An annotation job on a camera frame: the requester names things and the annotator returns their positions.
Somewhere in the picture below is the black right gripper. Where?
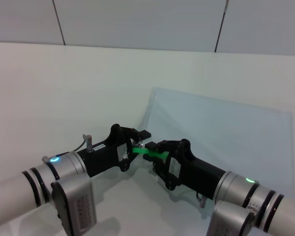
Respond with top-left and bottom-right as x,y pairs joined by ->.
143,139 -> 228,204

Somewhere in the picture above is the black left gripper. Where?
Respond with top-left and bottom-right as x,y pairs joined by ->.
76,123 -> 152,177

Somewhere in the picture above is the clear document bag green zipper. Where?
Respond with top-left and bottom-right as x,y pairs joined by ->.
131,86 -> 295,200

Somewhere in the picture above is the silver left cable connector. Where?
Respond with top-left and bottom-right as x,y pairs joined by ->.
73,134 -> 94,154

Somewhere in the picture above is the silver cable connector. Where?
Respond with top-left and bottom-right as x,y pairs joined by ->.
195,193 -> 209,209
73,134 -> 94,154

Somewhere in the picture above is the silver right cable connector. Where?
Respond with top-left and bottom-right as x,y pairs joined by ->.
195,193 -> 209,209

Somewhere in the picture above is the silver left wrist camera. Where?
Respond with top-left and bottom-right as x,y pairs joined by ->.
51,173 -> 98,236

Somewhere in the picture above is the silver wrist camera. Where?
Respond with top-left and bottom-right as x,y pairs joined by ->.
206,201 -> 256,236
51,173 -> 98,236

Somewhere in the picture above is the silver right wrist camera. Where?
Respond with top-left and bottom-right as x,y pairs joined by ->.
206,201 -> 256,236

